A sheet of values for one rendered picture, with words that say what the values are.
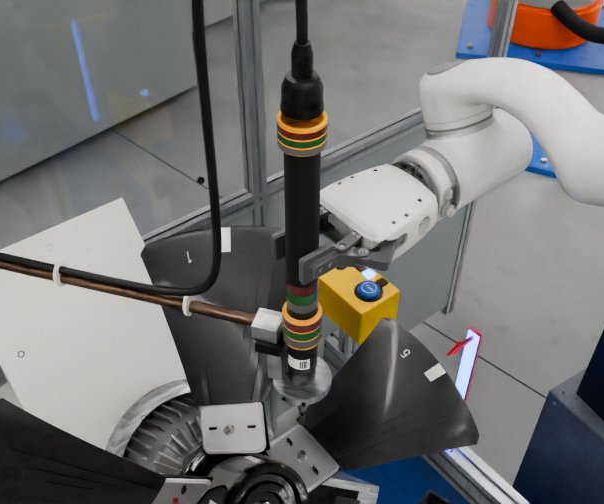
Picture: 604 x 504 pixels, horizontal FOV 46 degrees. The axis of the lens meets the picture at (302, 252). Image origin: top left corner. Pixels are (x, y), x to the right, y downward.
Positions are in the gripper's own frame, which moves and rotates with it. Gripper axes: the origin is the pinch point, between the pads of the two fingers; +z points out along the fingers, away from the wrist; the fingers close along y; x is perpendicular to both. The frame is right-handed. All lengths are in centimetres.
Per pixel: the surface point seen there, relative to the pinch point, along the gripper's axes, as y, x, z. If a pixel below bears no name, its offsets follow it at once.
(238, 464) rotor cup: 0.7, -30.6, 9.6
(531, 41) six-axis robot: 184, -148, -322
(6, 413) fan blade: 11.6, -13.7, 29.8
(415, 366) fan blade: 0.7, -36.4, -22.1
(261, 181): 70, -53, -44
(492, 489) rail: -11, -70, -35
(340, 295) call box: 27, -49, -31
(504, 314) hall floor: 56, -156, -144
